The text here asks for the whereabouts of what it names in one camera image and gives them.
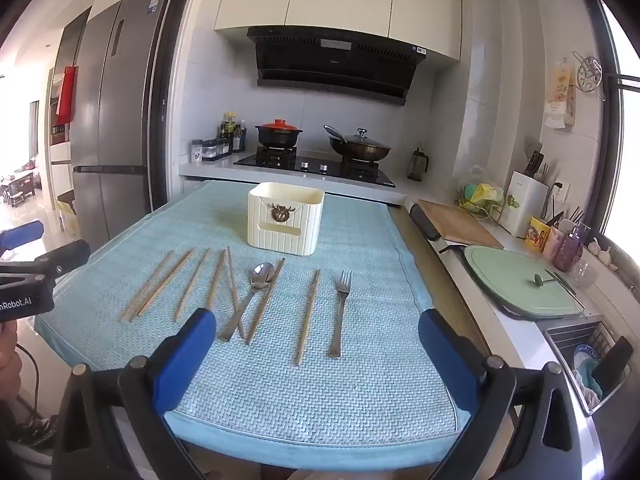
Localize wooden chopstick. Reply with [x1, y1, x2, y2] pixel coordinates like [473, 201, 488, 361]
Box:
[246, 258, 286, 346]
[174, 248, 212, 322]
[226, 246, 246, 338]
[136, 248, 197, 317]
[295, 269, 321, 366]
[119, 251, 175, 323]

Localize cream utensil holder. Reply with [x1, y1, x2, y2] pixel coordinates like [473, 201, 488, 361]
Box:
[247, 182, 326, 257]

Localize green lidded electric pan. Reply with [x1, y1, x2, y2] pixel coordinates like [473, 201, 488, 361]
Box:
[440, 242, 588, 322]

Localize grey refrigerator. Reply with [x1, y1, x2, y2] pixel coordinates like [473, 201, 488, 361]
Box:
[70, 0, 178, 251]

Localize yellow printed cup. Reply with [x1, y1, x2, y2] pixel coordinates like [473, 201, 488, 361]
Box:
[525, 216, 552, 250]

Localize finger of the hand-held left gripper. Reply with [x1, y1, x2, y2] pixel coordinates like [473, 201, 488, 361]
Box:
[0, 219, 45, 261]
[0, 239, 92, 287]

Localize printed hanging bag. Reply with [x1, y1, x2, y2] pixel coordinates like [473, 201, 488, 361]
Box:
[544, 60, 577, 131]

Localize purple cup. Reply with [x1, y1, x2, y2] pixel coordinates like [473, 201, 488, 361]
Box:
[552, 225, 593, 272]

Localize black gas stove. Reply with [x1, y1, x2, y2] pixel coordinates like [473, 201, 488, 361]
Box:
[233, 147, 396, 188]

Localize clear glass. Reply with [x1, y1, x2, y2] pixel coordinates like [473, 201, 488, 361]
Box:
[570, 260, 598, 291]

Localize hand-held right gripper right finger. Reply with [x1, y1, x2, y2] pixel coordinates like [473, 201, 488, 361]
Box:
[418, 310, 588, 480]

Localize metal spoon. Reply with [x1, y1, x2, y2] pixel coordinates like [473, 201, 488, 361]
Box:
[219, 262, 276, 343]

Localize white upper cabinets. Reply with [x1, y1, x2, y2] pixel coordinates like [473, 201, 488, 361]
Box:
[214, 0, 462, 63]

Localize steel sink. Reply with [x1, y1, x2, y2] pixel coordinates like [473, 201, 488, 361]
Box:
[542, 312, 633, 416]

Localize black range hood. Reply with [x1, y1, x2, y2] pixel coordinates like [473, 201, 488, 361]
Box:
[246, 26, 428, 107]

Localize red hanging decoration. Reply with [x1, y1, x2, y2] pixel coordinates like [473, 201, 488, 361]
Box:
[55, 65, 79, 126]

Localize white knife block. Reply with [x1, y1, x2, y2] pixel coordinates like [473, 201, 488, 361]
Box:
[502, 170, 550, 238]

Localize metal fork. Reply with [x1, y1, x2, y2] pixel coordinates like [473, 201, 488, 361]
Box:
[328, 269, 353, 359]

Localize garlic bulbs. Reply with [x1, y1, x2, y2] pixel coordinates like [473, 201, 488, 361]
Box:
[587, 239, 613, 265]

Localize wooden dining furniture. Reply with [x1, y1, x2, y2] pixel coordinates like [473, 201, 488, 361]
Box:
[0, 167, 41, 208]

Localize black pot with red lid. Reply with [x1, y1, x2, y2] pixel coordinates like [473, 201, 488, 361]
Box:
[255, 119, 303, 150]

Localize person's left hand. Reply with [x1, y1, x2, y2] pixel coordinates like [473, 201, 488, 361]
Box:
[0, 317, 22, 403]

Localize black handle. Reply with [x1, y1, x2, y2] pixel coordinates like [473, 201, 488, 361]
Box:
[409, 203, 442, 241]

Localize dark glass jug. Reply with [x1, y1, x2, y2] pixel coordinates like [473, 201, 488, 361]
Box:
[407, 147, 430, 182]

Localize dark wok with glass lid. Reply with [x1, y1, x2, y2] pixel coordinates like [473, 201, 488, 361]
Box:
[327, 128, 392, 163]

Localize pink cup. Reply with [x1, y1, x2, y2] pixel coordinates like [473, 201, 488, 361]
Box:
[542, 227, 566, 261]

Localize light blue woven mat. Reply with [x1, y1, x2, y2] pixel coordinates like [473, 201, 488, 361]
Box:
[34, 180, 473, 448]

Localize tall dark sauce bottle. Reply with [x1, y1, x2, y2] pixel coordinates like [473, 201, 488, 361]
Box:
[220, 111, 237, 153]

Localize window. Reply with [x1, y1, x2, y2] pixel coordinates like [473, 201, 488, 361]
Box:
[597, 0, 640, 241]

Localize wooden cutting board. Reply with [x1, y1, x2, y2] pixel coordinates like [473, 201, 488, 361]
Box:
[417, 199, 505, 250]

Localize black cable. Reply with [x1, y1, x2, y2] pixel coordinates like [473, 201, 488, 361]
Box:
[17, 342, 56, 441]

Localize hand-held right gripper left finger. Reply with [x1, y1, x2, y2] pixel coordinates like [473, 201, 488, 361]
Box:
[52, 308, 217, 480]

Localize plastic bag with produce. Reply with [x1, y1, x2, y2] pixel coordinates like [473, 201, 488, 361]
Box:
[456, 165, 506, 216]

